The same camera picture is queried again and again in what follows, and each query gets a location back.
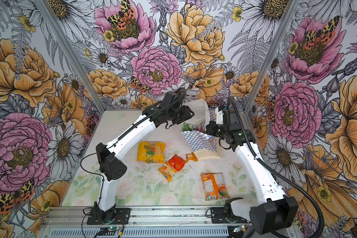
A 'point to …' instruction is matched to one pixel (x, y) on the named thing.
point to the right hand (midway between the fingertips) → (205, 131)
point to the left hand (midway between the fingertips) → (190, 119)
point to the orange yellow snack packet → (167, 171)
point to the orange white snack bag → (214, 186)
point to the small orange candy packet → (191, 156)
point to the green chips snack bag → (187, 127)
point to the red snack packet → (177, 162)
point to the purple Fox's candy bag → (202, 127)
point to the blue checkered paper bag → (204, 146)
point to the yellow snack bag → (150, 152)
